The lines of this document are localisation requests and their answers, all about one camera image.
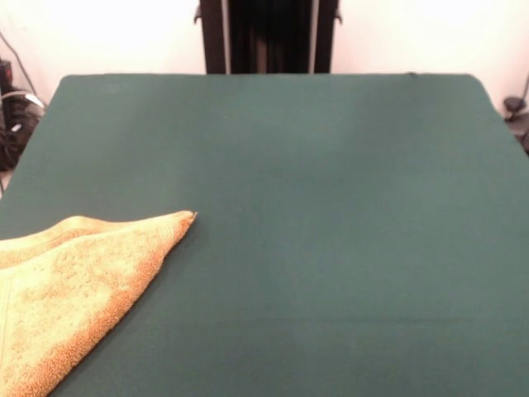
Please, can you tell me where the orange terry towel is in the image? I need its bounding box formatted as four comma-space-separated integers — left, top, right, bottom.
0, 209, 198, 397

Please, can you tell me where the dark green table cloth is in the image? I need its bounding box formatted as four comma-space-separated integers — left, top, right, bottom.
0, 73, 529, 397

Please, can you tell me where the black equipment base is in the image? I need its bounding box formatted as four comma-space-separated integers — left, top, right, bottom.
512, 119, 529, 157

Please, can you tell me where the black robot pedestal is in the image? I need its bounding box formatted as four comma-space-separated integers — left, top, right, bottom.
193, 0, 344, 75

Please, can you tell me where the black cable bundle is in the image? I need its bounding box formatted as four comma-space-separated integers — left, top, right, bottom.
0, 82, 47, 173

